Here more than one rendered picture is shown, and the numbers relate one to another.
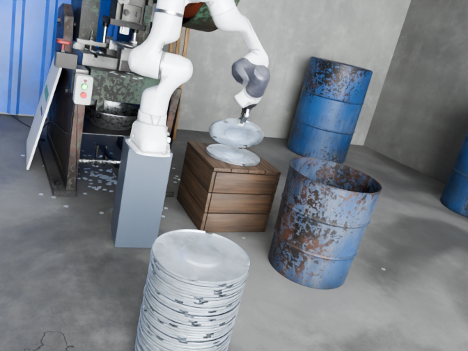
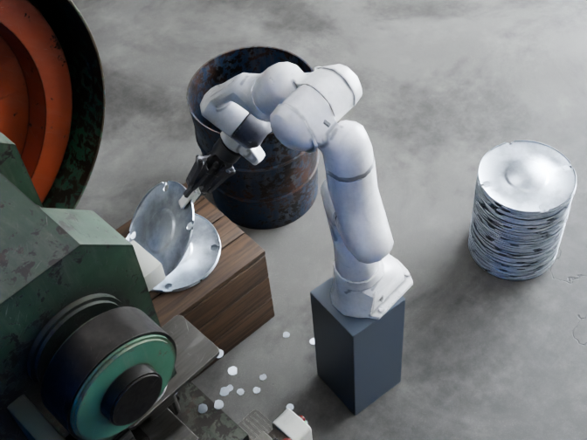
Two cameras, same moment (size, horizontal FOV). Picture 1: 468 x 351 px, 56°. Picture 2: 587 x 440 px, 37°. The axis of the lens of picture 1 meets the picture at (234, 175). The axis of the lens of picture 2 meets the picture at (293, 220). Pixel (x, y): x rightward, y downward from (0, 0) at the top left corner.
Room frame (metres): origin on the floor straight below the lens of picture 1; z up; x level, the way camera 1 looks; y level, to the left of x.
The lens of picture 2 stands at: (2.10, 1.65, 2.41)
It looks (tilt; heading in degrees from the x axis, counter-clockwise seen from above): 51 degrees down; 262
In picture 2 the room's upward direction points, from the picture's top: 6 degrees counter-clockwise
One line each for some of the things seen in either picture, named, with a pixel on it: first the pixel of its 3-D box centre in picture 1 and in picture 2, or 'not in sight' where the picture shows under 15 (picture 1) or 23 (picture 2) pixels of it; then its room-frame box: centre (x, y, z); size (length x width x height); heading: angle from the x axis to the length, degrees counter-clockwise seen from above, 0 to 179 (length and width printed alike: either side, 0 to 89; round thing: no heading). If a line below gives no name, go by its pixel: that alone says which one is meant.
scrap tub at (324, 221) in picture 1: (320, 221); (258, 141); (1.89, -0.44, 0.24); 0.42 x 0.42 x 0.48
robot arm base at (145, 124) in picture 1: (152, 131); (369, 271); (1.73, 0.37, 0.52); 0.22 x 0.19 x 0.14; 24
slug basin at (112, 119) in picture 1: (112, 115); not in sight; (2.43, 0.76, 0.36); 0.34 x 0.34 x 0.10
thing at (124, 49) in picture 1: (129, 58); (161, 382); (2.28, 0.66, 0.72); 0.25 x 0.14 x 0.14; 32
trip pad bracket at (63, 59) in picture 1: (65, 70); not in sight; (2.07, 0.90, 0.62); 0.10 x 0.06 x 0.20; 122
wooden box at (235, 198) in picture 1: (225, 186); (181, 285); (2.23, 0.03, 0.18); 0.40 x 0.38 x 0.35; 29
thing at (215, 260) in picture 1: (201, 254); (527, 175); (1.14, 0.04, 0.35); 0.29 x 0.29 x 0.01
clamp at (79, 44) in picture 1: (89, 40); not in sight; (2.34, 0.90, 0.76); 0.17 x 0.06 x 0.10; 122
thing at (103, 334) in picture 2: not in sight; (92, 377); (2.31, 0.98, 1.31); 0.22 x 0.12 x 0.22; 32
